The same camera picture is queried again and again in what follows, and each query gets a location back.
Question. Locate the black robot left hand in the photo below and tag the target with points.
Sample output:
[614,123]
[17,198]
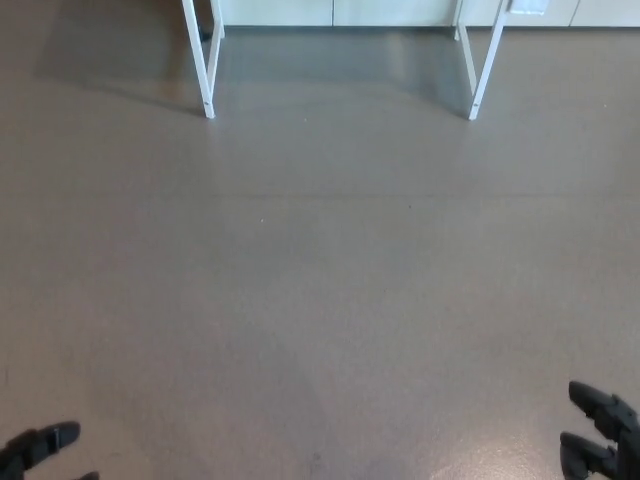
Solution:
[35,445]

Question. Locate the white cabinet front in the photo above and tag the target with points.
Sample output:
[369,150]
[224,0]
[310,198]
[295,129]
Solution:
[390,11]

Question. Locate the pale hanging sheet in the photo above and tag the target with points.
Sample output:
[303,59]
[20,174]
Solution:
[529,5]

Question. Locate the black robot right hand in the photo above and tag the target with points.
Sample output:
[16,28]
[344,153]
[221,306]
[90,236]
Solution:
[625,430]

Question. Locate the white metal table leg frame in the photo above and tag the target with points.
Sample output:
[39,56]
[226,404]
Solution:
[202,75]
[485,80]

